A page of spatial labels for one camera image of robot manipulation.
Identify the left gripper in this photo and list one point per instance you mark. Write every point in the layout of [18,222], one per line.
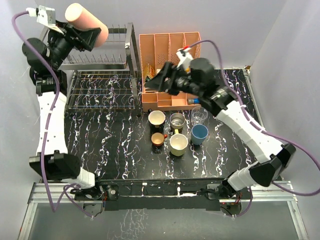
[85,39]

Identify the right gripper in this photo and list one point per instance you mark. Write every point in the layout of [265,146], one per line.
[159,82]

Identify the tall pink cup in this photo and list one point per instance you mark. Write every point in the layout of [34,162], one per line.
[82,19]

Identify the black mug white inside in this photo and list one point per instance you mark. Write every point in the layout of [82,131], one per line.
[156,119]

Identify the cream and brown tumbler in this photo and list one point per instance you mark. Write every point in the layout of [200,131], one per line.
[177,122]

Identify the clear faceted glass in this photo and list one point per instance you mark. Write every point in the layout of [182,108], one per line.
[198,115]

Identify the orange ceramic mug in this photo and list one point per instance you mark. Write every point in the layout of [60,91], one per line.
[158,138]

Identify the light green mug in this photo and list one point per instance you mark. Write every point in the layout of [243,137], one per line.
[178,143]

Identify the blue plastic cup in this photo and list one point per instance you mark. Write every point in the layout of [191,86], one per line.
[199,133]

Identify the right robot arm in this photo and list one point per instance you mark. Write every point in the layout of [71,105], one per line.
[272,156]

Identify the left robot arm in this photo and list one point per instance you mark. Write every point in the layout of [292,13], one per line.
[52,160]

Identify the steel two-tier dish rack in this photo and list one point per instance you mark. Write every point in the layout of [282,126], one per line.
[108,78]

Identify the orange booklet stack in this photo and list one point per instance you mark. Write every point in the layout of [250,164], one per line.
[148,72]

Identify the peach plastic desk organizer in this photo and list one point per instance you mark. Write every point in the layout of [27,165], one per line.
[156,49]

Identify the blue capped small bottle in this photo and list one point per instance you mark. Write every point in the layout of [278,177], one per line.
[193,101]

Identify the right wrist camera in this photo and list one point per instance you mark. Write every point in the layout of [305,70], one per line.
[185,59]

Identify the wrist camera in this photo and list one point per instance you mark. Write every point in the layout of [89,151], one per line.
[46,16]
[185,59]

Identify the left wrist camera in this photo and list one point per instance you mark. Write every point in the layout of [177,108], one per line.
[46,16]

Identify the aluminium rail frame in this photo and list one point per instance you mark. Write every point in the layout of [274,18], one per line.
[166,210]

